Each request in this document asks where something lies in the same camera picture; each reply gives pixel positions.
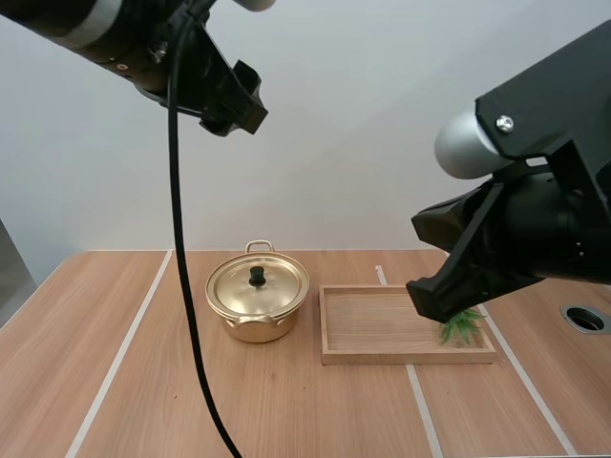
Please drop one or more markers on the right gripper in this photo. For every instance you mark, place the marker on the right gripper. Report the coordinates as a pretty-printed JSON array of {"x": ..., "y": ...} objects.
[{"x": 539, "y": 224}]

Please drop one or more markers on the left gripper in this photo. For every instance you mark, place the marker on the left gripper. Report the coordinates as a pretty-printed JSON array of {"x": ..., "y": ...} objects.
[{"x": 198, "y": 71}]

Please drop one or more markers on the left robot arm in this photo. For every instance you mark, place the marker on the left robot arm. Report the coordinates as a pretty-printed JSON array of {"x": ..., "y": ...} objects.
[{"x": 52, "y": 28}]

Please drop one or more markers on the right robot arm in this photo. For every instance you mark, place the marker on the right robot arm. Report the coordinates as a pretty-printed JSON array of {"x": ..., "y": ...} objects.
[{"x": 596, "y": 253}]

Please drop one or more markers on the yellow toy pineapple green crown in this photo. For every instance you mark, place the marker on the yellow toy pineapple green crown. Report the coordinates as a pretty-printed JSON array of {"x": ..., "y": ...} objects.
[{"x": 456, "y": 329}]

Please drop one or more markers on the shallow wooden tray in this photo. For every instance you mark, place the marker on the shallow wooden tray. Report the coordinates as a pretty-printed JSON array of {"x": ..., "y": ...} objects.
[{"x": 372, "y": 329}]

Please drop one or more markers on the gold lid with black knob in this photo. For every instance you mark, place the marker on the gold lid with black knob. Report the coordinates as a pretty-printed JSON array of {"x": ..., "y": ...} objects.
[{"x": 238, "y": 291}]

